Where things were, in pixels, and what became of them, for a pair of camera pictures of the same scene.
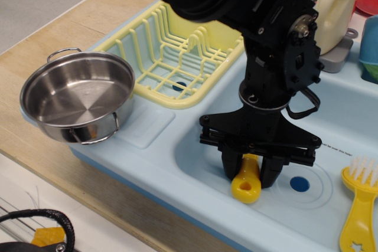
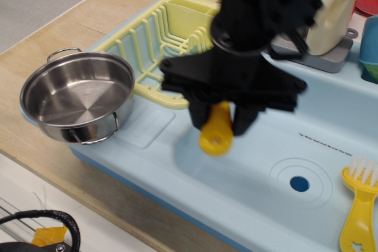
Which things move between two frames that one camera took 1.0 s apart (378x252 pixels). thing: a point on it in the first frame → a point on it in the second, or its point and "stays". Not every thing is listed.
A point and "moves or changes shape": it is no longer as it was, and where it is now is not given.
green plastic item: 370,72 stays
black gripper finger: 271,166 → 244,116
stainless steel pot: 76,95 stays
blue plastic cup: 368,51 stays
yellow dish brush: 361,233 stays
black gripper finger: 232,161 → 199,113
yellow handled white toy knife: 246,186 moves or changes shape
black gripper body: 262,133 → 212,75
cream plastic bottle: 335,4 stays
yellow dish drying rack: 175,58 stays
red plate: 367,1 stays
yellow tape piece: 47,236 stays
